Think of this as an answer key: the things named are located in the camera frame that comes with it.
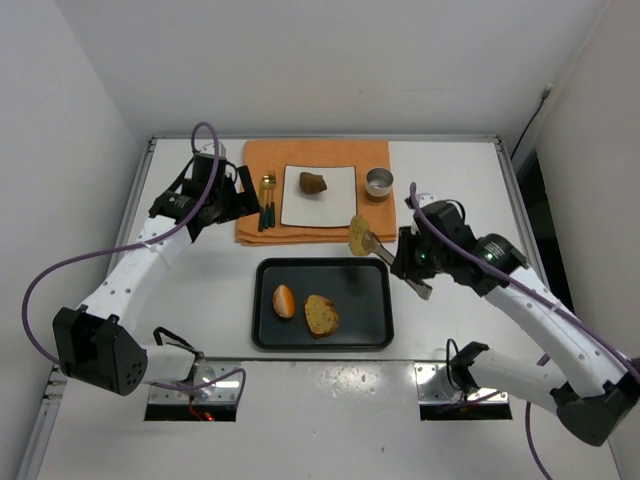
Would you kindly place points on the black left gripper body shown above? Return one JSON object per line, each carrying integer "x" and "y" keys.
{"x": 240, "y": 195}

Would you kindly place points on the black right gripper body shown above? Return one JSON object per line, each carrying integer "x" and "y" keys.
{"x": 405, "y": 257}

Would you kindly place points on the seeded bread slice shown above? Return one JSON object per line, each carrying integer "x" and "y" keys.
{"x": 321, "y": 317}
{"x": 359, "y": 236}

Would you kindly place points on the brown chocolate croissant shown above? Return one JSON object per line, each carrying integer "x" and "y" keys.
{"x": 312, "y": 184}

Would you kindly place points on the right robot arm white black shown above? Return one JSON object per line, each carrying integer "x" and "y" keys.
{"x": 587, "y": 383}

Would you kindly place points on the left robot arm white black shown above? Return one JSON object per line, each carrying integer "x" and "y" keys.
{"x": 95, "y": 341}

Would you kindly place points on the black baking tray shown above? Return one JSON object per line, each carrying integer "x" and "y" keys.
{"x": 357, "y": 287}

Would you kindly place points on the white square plate black rim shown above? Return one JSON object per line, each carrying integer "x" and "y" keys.
{"x": 332, "y": 208}

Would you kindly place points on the silver metal cup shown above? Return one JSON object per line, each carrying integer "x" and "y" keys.
{"x": 379, "y": 182}

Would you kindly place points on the glossy orange bun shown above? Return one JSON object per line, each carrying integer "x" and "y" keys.
{"x": 283, "y": 302}

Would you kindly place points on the green handled gold knife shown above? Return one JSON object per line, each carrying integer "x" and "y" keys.
{"x": 268, "y": 212}

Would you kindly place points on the green handled gold spoon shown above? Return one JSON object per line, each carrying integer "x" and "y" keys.
{"x": 263, "y": 191}

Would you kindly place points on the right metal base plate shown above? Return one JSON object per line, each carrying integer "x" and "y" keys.
{"x": 433, "y": 388}

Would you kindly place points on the metal base plate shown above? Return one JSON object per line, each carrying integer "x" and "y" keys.
{"x": 433, "y": 388}
{"x": 212, "y": 384}

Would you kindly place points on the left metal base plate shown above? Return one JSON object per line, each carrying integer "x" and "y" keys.
{"x": 212, "y": 384}

